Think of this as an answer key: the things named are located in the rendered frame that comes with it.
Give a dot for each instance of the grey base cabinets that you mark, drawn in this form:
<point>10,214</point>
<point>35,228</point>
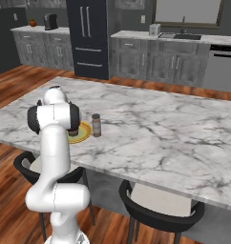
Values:
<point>158,57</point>
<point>44,49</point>

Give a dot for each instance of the brown cinnamon bottle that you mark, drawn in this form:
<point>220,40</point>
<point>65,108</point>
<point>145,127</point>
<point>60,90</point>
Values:
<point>96,126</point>

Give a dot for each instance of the black sink with tap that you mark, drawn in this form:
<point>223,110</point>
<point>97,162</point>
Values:
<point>184,34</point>

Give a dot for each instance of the chocolate cupcake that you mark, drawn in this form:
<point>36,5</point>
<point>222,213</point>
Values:
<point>73,132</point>

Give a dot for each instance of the dark blue fridge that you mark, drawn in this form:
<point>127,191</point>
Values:
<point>90,38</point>

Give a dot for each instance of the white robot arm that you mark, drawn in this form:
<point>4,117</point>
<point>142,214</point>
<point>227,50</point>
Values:
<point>53,149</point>

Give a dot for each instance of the black coffee machine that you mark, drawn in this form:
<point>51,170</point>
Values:
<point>50,21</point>

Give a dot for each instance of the framed window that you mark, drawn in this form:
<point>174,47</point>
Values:
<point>187,12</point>

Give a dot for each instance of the marble dining island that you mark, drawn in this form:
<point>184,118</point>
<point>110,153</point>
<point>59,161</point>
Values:
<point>146,133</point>

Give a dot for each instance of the yellow plate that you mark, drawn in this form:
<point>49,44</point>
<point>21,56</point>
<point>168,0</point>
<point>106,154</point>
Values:
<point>84,132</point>

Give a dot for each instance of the black chair with white seat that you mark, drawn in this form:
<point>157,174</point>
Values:
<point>158,203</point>
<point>25,168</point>

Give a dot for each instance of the white wall socket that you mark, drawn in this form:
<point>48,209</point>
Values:
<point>15,16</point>
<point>142,19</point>

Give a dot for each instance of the grey wall cabinets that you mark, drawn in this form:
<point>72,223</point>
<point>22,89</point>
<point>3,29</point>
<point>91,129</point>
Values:
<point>31,3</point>

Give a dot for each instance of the silver dishwasher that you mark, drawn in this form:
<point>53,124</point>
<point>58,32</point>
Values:
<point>220,68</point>

